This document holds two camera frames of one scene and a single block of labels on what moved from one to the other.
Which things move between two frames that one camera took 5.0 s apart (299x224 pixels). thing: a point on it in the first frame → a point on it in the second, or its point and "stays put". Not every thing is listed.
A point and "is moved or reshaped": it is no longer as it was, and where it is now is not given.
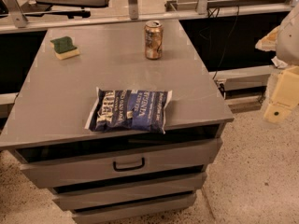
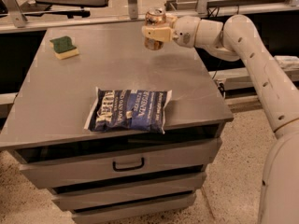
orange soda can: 153,39 is moved or reshaped
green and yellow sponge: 64,48 stays put
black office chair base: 71,1 stays put
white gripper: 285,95 → 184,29
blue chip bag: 140,110 stays put
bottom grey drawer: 150,208 stays put
